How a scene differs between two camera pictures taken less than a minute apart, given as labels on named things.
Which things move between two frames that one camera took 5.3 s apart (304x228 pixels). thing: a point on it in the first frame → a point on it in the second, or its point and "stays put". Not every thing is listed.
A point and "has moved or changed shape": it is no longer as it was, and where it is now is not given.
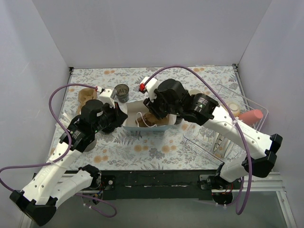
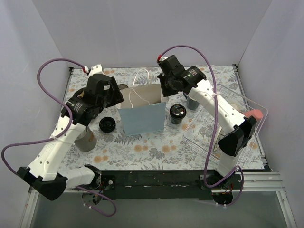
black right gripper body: x=154 y=108 → x=162 y=86
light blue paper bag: x=136 y=109 has moved or changed shape
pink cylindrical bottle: x=251 y=116 stays put
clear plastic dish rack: x=217 y=145 stays put
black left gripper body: x=119 y=114 → x=116 y=94
